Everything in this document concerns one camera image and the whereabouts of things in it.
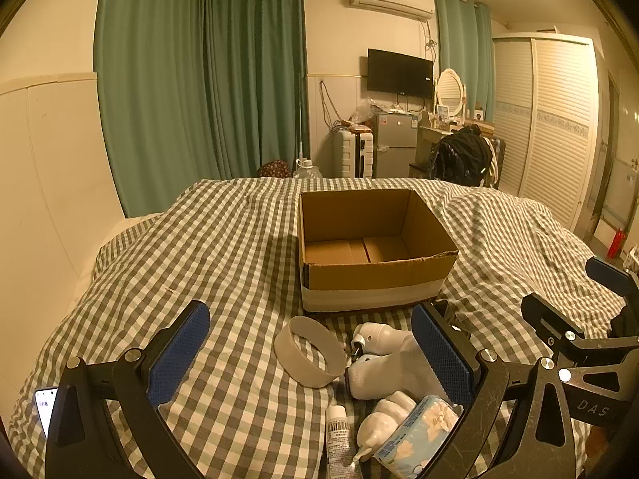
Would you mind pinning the brown cardboard box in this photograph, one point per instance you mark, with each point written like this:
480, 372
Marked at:
374, 239

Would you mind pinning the checkered blanket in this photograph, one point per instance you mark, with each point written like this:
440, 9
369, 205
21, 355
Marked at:
239, 259

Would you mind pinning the white dressing table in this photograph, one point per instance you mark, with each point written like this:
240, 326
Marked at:
429, 134

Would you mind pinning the white cream tube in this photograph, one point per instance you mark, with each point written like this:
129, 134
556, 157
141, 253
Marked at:
339, 439

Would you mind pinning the black backpack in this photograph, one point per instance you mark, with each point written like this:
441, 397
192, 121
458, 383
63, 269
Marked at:
462, 154

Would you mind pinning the red fire extinguisher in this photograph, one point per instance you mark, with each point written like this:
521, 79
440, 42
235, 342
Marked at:
616, 244

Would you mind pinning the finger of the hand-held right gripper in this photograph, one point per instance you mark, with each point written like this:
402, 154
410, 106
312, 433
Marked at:
611, 274
549, 319

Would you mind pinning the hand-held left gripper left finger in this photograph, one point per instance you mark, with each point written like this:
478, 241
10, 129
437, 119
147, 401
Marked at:
177, 354

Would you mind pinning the clear plastic bag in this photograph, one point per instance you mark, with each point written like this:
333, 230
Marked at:
363, 112

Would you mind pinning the white sock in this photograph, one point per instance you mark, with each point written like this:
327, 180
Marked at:
389, 376

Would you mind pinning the clear water jug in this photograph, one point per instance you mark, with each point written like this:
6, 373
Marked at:
307, 169

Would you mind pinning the white louvred wardrobe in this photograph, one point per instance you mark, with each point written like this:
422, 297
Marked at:
544, 119

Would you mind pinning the oval white mirror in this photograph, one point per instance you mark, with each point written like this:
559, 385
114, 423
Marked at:
449, 91

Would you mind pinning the white suitcase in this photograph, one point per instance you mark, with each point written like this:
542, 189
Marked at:
353, 154

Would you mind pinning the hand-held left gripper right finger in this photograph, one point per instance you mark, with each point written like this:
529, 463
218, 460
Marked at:
442, 354

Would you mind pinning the smartphone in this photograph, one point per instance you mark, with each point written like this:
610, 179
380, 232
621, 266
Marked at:
46, 409

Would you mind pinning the dark patterned cushion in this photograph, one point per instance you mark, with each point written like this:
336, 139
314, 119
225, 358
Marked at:
274, 169

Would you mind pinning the black wall television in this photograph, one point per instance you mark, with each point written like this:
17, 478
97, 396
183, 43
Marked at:
399, 72

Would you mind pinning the white plastic bottle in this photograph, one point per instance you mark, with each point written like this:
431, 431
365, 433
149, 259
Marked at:
379, 337

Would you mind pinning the beige tape roll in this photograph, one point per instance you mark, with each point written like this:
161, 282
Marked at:
309, 364

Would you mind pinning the wide green curtain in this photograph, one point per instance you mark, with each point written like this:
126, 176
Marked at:
150, 85

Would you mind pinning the grey small fridge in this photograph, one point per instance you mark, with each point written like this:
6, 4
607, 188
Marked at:
394, 144

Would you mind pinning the floral tissue pack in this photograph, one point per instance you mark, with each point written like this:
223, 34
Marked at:
419, 434

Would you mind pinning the dark green curtain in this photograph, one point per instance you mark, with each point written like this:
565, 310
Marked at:
254, 75

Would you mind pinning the light green curtain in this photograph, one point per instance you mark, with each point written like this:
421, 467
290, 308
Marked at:
464, 60

